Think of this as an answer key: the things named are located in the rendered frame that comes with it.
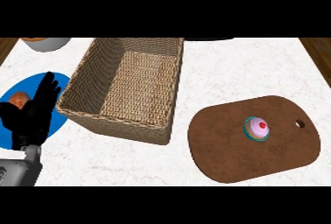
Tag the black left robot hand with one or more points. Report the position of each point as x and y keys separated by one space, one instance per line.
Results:
x=32 y=116

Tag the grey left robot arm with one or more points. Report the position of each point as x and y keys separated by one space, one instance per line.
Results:
x=19 y=170

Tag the rectangular wicker basket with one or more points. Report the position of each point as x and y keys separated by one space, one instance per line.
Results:
x=128 y=87

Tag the brown wooden cutting board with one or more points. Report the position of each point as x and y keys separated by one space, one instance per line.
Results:
x=254 y=140

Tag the pink frosted cupcake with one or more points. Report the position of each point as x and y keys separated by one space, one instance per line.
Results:
x=257 y=128

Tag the orange round fruit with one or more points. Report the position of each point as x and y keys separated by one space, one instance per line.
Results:
x=18 y=99

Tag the blue round plate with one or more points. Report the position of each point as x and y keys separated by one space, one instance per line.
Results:
x=25 y=84

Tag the grey bowl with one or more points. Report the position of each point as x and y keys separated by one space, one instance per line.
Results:
x=44 y=43

